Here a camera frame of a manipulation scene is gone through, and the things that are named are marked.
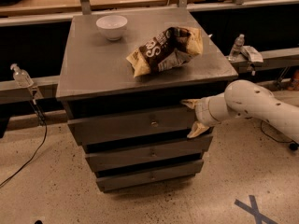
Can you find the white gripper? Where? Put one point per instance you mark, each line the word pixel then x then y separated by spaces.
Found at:
pixel 202 112

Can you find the grey top drawer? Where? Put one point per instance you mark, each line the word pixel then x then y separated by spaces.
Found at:
pixel 124 125

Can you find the clear sanitizer pump bottle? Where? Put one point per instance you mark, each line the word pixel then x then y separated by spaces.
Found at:
pixel 21 76

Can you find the clear plastic water bottle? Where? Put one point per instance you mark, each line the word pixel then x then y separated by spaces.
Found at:
pixel 236 48

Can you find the brown yellow chip bag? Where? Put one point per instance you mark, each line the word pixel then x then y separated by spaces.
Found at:
pixel 169 49

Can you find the grey middle drawer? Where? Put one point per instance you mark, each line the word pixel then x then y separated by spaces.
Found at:
pixel 102 161

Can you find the blue tape cross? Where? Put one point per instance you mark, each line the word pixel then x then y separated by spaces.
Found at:
pixel 253 209

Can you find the crumpled paper on rail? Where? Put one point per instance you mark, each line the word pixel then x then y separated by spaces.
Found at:
pixel 252 54

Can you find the white ceramic bowl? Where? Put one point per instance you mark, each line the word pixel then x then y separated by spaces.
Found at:
pixel 112 27

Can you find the grey drawer cabinet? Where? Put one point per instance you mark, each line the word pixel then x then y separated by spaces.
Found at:
pixel 97 80

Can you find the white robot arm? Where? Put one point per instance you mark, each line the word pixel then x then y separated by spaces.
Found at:
pixel 244 99

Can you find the grey metal rail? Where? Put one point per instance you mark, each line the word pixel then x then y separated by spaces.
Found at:
pixel 45 87

